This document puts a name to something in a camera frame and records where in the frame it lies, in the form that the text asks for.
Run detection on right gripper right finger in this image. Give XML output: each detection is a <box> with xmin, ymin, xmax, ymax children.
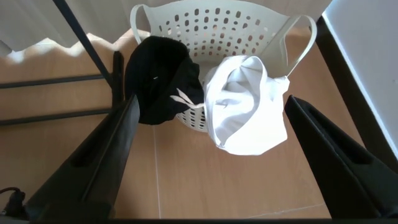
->
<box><xmin>284</xmin><ymin>94</ymin><xmax>398</xmax><ymax>219</ymax></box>

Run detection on black clothes rack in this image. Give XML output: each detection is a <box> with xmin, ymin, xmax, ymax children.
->
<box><xmin>0</xmin><ymin>0</ymin><xmax>126</xmax><ymax>127</ymax></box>

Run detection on white garment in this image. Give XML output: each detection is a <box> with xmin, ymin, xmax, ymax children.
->
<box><xmin>202</xmin><ymin>55</ymin><xmax>291</xmax><ymax>157</ymax></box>

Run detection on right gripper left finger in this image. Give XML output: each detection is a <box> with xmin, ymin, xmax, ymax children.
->
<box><xmin>24</xmin><ymin>94</ymin><xmax>142</xmax><ymax>220</ymax></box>

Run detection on black shorts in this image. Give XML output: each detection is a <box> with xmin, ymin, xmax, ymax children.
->
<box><xmin>124</xmin><ymin>35</ymin><xmax>205</xmax><ymax>126</ymax></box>

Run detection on white laundry basket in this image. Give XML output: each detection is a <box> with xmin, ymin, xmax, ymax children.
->
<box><xmin>129</xmin><ymin>0</ymin><xmax>318</xmax><ymax>133</ymax></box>

